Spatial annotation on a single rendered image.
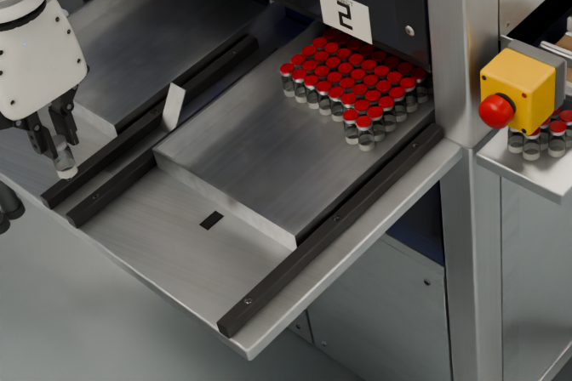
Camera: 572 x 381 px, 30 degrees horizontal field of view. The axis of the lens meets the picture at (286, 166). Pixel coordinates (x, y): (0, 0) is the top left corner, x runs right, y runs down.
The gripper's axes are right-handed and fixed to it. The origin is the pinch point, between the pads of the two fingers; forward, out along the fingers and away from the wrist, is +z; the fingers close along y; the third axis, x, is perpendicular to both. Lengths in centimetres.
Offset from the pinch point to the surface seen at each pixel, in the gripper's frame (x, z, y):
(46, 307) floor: 89, 107, 25
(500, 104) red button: -27, 12, 41
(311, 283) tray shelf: -17.5, 26.0, 16.1
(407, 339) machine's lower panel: -1, 77, 48
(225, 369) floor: 43, 109, 39
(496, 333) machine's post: -17, 69, 52
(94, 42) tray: 42, 21, 31
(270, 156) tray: 1.2, 23.7, 28.7
